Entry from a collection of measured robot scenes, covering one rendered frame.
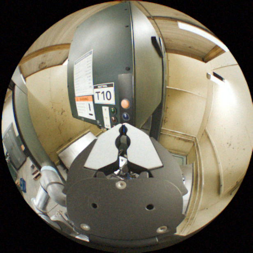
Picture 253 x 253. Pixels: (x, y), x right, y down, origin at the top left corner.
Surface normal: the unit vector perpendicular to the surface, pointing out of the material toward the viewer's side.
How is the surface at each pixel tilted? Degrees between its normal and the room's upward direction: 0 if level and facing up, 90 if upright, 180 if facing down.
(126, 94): 90
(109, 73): 90
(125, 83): 90
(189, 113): 90
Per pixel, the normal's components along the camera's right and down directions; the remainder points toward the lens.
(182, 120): -0.47, 0.44
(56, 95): 0.88, 0.22
